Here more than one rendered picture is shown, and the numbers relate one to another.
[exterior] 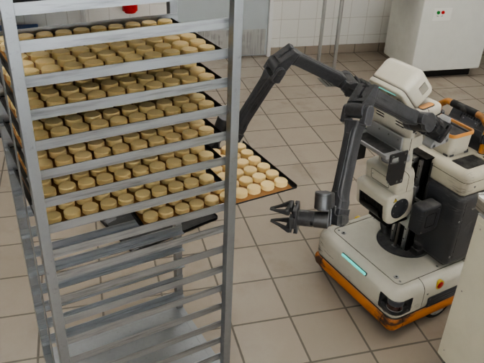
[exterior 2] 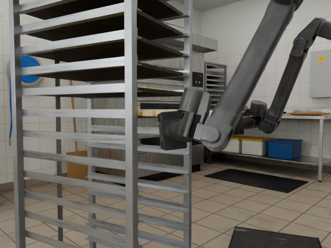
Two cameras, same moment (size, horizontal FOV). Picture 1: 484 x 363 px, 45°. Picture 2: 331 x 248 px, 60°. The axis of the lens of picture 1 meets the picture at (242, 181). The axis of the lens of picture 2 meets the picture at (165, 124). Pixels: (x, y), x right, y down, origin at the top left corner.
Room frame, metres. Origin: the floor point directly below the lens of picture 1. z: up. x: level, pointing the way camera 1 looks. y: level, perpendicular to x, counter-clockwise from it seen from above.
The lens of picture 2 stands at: (1.28, -0.85, 0.98)
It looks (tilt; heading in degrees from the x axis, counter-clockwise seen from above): 3 degrees down; 60
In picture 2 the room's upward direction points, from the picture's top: straight up
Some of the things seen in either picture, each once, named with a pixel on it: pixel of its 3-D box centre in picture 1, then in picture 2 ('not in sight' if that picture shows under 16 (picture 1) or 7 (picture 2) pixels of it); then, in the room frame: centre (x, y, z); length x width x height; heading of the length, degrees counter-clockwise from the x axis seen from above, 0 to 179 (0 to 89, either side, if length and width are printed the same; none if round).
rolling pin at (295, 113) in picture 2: not in sight; (307, 113); (5.08, 1.71, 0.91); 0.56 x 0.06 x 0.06; 135
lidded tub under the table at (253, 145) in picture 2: not in sight; (257, 145); (4.97, 2.52, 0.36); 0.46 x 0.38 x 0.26; 16
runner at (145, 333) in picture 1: (148, 329); (74, 225); (1.52, 0.31, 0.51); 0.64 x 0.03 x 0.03; 121
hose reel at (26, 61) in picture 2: not in sight; (25, 98); (1.54, 3.02, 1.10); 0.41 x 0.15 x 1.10; 16
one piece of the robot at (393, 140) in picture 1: (379, 150); not in sight; (2.30, -0.60, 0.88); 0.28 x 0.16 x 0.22; 31
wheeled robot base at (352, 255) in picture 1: (400, 259); not in sight; (2.45, -0.85, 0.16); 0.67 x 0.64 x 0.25; 121
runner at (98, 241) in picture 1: (142, 227); (72, 113); (1.52, 0.31, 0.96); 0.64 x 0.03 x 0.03; 121
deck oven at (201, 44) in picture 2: not in sight; (152, 107); (3.22, 2.91, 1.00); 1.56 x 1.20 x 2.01; 16
